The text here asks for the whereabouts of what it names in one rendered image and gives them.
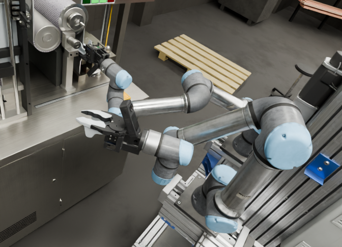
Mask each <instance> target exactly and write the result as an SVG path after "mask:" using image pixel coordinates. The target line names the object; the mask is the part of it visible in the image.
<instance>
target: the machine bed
mask: <svg viewBox="0 0 342 247"><path fill-rule="evenodd" d="M29 67H30V84H31V102H32V115H30V116H28V115H27V116H24V117H21V118H18V119H15V120H12V121H10V122H7V123H4V124H1V125H0V167H1V166H3V165H5V164H7V163H10V162H12V161H14V160H16V159H19V158H21V157H23V156H25V155H28V154H30V153H32V152H35V151H37V150H39V149H41V148H44V147H46V146H48V145H50V144H53V143H55V142H57V141H60V140H62V139H64V138H66V137H69V136H71V135H73V134H75V133H78V132H80V131H82V130H84V126H83V125H82V124H80V123H79V122H77V121H76V118H77V117H85V118H87V119H92V117H91V116H90V115H86V114H83V113H81V111H82V110H98V111H106V112H107V111H108V103H107V101H106V95H107V91H108V86H109V85H106V86H103V87H100V88H97V89H94V90H91V91H88V92H85V93H82V94H79V95H76V96H73V97H70V98H67V99H64V100H61V101H58V102H55V103H52V104H49V105H45V106H42V107H39V108H35V107H34V105H37V104H40V103H43V102H47V101H50V100H53V99H56V98H59V97H62V96H66V95H69V94H72V93H75V92H78V91H81V90H84V89H88V88H91V87H94V86H97V85H100V84H103V83H106V82H109V81H110V79H109V78H108V77H107V76H106V75H105V74H104V73H103V72H101V71H100V73H101V76H94V77H88V75H86V76H85V80H84V81H81V82H77V81H76V80H75V79H74V78H73V77H72V86H73V87H74V88H75V89H76V90H75V91H72V92H68V93H67V92H66V91H65V90H64V89H63V88H62V87H61V86H57V87H56V86H55V85H54V84H53V83H52V82H51V81H50V80H49V79H48V78H47V77H46V76H45V75H44V74H43V73H42V72H41V71H40V70H39V69H38V68H37V67H36V66H35V65H34V64H33V63H32V62H31V61H30V60H29ZM2 79H3V86H5V85H9V84H12V83H13V81H12V76H8V77H4V78H2ZM124 92H125V93H127V94H128V95H129V96H130V97H131V100H132V101H134V100H143V99H149V96H148V95H147V94H146V93H144V92H143V91H142V90H141V89H140V88H139V87H137V86H136V85H135V84H134V83H133V82H132V83H131V84H130V86H129V87H128V88H126V89H124ZM3 104H4V110H5V112H7V111H10V110H13V109H16V107H15V99H14V92H13V93H9V94H5V100H3Z"/></svg>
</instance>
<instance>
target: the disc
mask: <svg viewBox="0 0 342 247"><path fill-rule="evenodd" d="M71 8H80V9H82V10H83V11H84V13H85V23H84V24H85V26H86V25H87V22H88V18H89V15H88V12H87V10H86V8H85V7H84V6H83V5H81V4H77V3H74V4H70V5H68V6H66V7H65V8H64V9H63V10H62V12H61V13H60V16H59V27H60V29H61V31H62V32H64V31H67V30H65V28H64V27H63V17H64V15H65V13H66V12H67V11H68V10H69V9H71ZM83 29H84V28H83V27H82V28H81V29H80V30H78V31H76V32H75V34H79V33H80V32H81V31H82V30H83Z"/></svg>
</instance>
